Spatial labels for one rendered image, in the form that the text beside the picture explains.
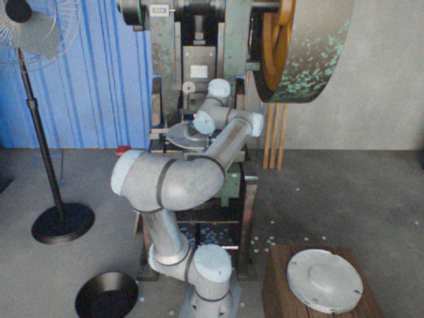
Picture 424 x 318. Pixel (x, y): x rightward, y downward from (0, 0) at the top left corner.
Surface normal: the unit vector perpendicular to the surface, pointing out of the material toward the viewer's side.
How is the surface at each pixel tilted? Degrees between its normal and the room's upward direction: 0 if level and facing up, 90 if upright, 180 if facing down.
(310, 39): 100
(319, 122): 90
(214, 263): 8
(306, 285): 0
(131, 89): 90
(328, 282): 0
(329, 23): 91
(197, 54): 90
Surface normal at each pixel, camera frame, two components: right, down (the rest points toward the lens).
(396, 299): 0.02, -0.86
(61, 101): 0.02, 0.51
